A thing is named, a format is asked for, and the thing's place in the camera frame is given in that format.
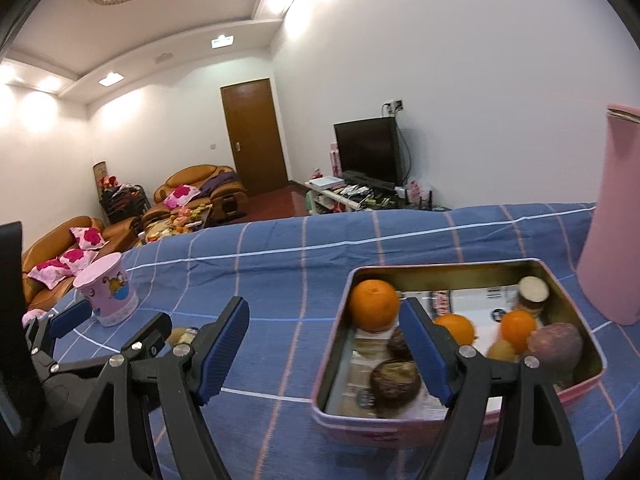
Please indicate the square ceiling light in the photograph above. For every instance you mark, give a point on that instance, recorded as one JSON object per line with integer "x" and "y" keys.
{"x": 110, "y": 79}
{"x": 222, "y": 40}

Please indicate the brown mangosteen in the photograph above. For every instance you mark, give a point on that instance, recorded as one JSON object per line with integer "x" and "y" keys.
{"x": 395, "y": 382}

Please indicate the dark storage rack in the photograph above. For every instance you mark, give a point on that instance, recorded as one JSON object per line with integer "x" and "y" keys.
{"x": 125, "y": 205}

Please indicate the long brown leather sofa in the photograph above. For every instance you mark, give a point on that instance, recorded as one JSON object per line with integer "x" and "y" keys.
{"x": 45, "y": 245}

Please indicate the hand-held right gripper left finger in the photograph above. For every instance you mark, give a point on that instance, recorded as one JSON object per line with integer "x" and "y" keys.
{"x": 225, "y": 350}

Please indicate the pink floral pillow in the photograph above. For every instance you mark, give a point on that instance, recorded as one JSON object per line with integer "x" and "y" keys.
{"x": 180, "y": 196}
{"x": 88, "y": 237}
{"x": 47, "y": 275}
{"x": 78, "y": 258}

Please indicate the white television stand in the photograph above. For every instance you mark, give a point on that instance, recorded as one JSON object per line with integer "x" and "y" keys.
{"x": 340, "y": 195}

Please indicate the tall brown vase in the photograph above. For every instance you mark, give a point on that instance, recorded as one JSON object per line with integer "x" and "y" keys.
{"x": 100, "y": 175}

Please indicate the blue plaid blanket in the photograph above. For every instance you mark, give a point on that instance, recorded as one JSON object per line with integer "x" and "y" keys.
{"x": 280, "y": 280}

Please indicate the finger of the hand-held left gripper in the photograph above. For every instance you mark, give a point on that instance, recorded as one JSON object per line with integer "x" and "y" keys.
{"x": 72, "y": 317}
{"x": 152, "y": 330}

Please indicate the green kiwi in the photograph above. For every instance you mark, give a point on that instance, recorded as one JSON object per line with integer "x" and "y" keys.
{"x": 176, "y": 337}

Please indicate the purple throw blanket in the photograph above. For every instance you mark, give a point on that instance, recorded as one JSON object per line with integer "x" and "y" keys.
{"x": 220, "y": 181}

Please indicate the cluttered coffee table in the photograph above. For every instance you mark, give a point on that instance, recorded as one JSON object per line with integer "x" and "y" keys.
{"x": 175, "y": 222}

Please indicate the purple passion fruit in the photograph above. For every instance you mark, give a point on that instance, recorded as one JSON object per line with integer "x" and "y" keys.
{"x": 555, "y": 347}

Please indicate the tall pink box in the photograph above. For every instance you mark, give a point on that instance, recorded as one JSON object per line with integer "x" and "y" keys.
{"x": 335, "y": 158}

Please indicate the pink tin box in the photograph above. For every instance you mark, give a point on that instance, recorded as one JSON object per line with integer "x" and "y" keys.
{"x": 360, "y": 430}

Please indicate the large orange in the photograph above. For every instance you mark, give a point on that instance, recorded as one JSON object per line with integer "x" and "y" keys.
{"x": 374, "y": 305}

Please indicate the pink thermos bottle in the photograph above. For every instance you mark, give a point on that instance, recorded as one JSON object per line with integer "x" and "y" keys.
{"x": 612, "y": 210}

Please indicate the black television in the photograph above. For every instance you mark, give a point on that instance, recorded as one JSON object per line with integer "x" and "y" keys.
{"x": 367, "y": 150}

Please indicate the yellow-brown round fruit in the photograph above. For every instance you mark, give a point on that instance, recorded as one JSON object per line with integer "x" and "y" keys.
{"x": 500, "y": 351}

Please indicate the small orange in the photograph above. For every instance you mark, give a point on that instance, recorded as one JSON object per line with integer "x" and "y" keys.
{"x": 456, "y": 327}
{"x": 519, "y": 330}

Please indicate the brown leather armchair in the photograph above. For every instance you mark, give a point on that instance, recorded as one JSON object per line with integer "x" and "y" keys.
{"x": 190, "y": 175}

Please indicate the wall power outlet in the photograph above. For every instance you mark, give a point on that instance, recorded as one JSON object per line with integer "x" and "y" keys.
{"x": 395, "y": 106}

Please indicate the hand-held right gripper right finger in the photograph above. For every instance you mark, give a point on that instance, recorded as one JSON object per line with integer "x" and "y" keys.
{"x": 425, "y": 350}

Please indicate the pink printed cup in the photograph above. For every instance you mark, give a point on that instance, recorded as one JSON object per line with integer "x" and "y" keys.
{"x": 107, "y": 290}

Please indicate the brown fruit with pale end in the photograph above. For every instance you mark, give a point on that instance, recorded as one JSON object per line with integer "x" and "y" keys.
{"x": 532, "y": 292}

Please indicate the brown wooden door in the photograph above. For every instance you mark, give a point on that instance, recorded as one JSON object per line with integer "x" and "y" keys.
{"x": 255, "y": 135}

